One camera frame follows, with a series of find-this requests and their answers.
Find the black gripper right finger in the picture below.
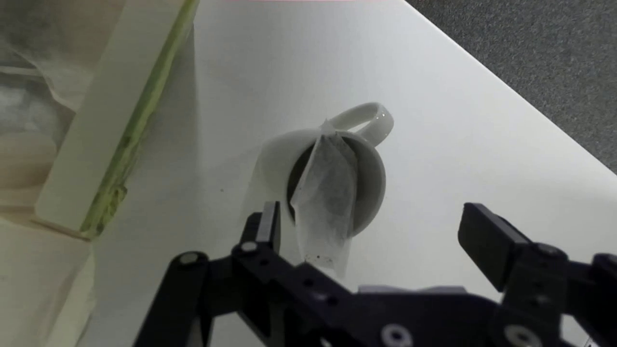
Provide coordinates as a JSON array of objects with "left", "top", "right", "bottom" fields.
[{"left": 457, "top": 203, "right": 617, "bottom": 347}]

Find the white ceramic mug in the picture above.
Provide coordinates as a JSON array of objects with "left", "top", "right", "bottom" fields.
[{"left": 239, "top": 101, "right": 396, "bottom": 261}]

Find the white tea bag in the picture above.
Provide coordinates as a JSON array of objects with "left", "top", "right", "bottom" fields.
[{"left": 290, "top": 122, "right": 359, "bottom": 280}]

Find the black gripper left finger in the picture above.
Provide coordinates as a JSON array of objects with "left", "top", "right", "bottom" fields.
[{"left": 133, "top": 201, "right": 363, "bottom": 347}]

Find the green cardboard tea box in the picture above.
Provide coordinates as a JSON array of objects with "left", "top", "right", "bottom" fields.
[{"left": 0, "top": 0, "right": 201, "bottom": 347}]

